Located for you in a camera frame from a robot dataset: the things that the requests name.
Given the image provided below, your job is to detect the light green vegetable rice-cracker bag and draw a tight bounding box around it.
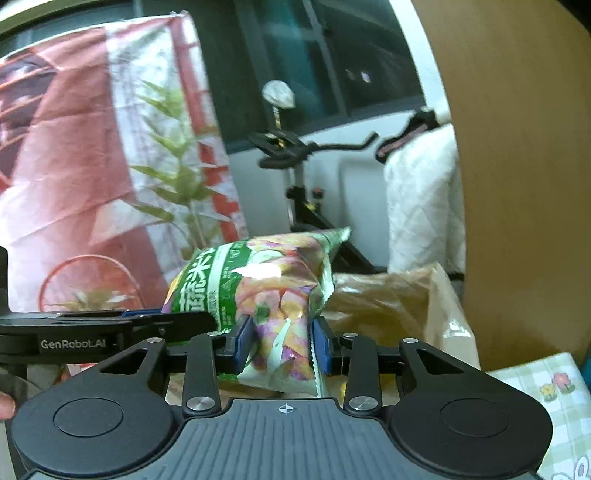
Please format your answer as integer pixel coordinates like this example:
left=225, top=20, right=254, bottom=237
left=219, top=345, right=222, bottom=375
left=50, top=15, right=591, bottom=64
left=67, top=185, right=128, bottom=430
left=162, top=228, right=351, bottom=395

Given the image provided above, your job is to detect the person's left hand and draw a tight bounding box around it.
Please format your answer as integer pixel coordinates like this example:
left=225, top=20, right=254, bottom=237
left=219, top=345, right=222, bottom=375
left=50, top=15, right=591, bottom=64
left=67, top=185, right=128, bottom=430
left=0, top=392, right=17, bottom=421

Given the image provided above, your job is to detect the cardboard box with plastic liner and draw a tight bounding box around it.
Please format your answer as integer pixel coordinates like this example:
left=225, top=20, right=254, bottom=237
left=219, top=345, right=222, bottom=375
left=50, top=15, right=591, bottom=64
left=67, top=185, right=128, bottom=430
left=165, top=261, right=482, bottom=407

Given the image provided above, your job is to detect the white quilted blanket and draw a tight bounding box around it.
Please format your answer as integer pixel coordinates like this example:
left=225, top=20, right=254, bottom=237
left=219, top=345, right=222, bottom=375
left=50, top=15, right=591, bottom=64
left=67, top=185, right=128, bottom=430
left=384, top=123, right=467, bottom=274

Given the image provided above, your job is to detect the red printed backdrop curtain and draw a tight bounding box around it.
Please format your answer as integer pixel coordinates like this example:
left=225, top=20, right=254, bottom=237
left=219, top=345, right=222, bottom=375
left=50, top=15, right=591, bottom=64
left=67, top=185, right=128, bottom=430
left=1, top=12, right=247, bottom=313

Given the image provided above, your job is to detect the checkered bunny tablecloth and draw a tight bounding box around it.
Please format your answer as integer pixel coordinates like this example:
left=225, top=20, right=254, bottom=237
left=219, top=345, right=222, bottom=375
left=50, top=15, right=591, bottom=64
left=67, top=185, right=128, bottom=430
left=491, top=352, right=591, bottom=480

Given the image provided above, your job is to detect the black exercise bike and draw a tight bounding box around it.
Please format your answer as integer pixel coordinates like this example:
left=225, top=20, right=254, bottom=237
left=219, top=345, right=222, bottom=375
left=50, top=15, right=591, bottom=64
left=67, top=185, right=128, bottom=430
left=246, top=128, right=380, bottom=273

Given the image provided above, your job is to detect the black pink garment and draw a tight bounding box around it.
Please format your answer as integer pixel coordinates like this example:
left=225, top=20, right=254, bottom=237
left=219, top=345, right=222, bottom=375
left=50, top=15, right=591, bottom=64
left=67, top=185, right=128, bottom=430
left=375, top=108, right=451, bottom=164

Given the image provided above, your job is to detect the white wrapped ball on pole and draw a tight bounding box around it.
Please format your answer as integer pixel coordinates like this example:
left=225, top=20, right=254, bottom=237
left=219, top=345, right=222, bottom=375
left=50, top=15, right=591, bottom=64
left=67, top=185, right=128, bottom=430
left=262, top=80, right=296, bottom=129

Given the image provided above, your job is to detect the dark window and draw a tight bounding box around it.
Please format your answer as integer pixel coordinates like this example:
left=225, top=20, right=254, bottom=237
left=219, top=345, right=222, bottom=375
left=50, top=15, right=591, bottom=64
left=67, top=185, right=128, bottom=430
left=142, top=0, right=425, bottom=153

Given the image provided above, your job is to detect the wooden board panel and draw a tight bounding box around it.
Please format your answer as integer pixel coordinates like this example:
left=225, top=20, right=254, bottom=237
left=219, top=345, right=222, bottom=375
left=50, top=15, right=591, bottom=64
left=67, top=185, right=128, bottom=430
left=415, top=1, right=590, bottom=370

